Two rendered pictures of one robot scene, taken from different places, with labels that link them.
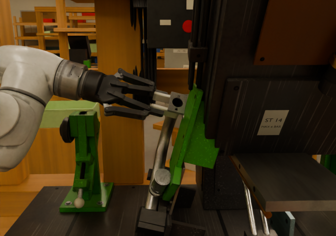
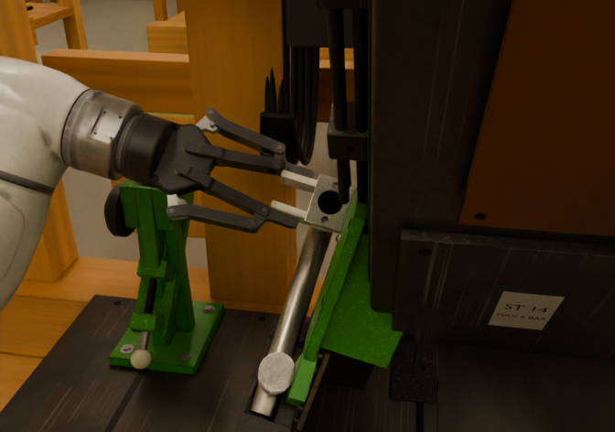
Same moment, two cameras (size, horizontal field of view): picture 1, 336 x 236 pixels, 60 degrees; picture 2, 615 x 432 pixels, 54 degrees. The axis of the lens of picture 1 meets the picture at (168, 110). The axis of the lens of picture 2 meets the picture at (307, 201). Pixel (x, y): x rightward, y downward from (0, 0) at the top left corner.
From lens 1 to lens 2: 0.23 m
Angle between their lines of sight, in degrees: 18
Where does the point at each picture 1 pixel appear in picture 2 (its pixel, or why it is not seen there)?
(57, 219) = (102, 382)
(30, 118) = (12, 230)
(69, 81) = (92, 148)
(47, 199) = (95, 328)
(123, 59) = (244, 52)
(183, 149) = (318, 329)
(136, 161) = (274, 264)
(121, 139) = not seen: hidden behind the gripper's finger
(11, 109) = not seen: outside the picture
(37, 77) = (25, 140)
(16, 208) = (40, 339)
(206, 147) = (373, 327)
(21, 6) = not seen: outside the picture
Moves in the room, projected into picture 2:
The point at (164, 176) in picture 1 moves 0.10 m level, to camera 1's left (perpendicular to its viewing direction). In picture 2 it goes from (280, 372) to (187, 359)
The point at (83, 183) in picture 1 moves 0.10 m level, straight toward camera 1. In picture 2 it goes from (148, 322) to (138, 374)
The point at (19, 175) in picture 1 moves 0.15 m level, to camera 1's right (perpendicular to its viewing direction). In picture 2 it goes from (55, 264) to (132, 273)
